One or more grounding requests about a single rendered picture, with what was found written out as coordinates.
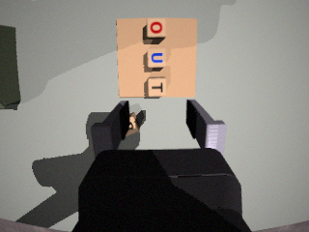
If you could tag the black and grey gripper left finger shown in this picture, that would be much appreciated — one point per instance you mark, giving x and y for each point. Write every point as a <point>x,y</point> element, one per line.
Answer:
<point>108,134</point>

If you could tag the beige letter block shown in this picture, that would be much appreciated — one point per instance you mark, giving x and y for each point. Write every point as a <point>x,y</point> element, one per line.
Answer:
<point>157,86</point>
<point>134,124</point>
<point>156,28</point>
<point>156,57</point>

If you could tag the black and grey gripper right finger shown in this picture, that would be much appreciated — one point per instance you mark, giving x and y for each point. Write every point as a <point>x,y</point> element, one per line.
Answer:
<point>208,133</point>

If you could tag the tan flat mat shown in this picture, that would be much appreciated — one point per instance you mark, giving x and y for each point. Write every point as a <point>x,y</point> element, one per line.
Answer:
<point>181,45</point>

